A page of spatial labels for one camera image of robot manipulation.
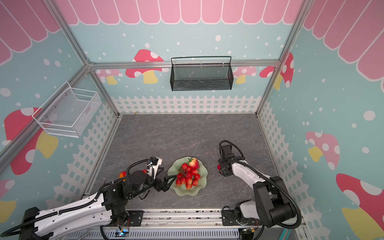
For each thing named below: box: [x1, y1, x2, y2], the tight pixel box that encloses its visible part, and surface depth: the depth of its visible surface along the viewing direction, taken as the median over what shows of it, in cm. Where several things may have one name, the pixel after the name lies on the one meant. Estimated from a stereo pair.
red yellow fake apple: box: [188, 157, 200, 169], surface depth 86 cm
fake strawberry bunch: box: [176, 157, 201, 190], surface depth 85 cm
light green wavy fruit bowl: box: [167, 157, 208, 196], surface depth 87 cm
